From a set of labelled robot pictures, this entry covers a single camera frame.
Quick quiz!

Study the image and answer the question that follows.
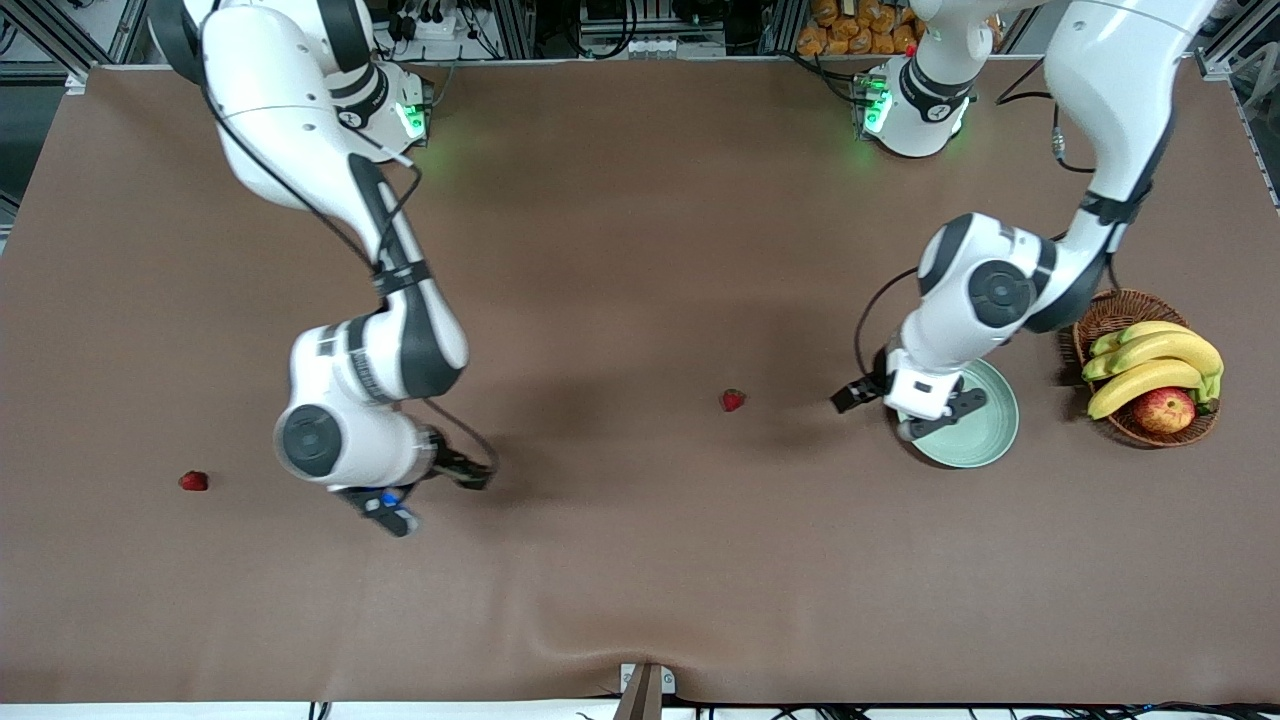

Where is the light green round plate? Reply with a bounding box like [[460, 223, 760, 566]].
[[895, 358, 1020, 469]]

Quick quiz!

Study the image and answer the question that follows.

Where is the brown wicker basket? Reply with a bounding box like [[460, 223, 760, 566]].
[[1073, 289, 1222, 448]]

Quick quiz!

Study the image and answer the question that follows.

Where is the greenish yellow banana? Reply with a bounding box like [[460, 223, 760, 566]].
[[1088, 320, 1193, 358]]

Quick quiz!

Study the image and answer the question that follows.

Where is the red yellow apple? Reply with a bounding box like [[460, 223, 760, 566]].
[[1133, 387, 1197, 435]]

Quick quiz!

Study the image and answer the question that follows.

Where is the brown table mat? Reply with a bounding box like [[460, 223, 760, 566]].
[[0, 58, 1280, 706]]

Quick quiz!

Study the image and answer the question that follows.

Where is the pile of orange bread buns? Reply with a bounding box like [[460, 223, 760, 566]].
[[797, 0, 926, 57]]

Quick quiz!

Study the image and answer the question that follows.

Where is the white power strip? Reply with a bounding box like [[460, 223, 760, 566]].
[[395, 5, 481, 41]]

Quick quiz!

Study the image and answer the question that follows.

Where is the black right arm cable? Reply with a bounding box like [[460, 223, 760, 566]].
[[200, 80, 499, 471]]

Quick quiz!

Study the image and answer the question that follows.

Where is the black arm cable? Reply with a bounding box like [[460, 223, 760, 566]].
[[853, 55, 1121, 391], [200, 80, 499, 471]]

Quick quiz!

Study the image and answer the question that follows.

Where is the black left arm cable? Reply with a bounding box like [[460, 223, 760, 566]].
[[853, 55, 1121, 391]]

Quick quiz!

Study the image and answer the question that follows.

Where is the metal table bracket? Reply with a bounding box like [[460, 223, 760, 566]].
[[619, 662, 677, 720]]

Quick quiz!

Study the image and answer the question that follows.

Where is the aluminium frame post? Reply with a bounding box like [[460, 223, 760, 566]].
[[490, 0, 541, 59]]

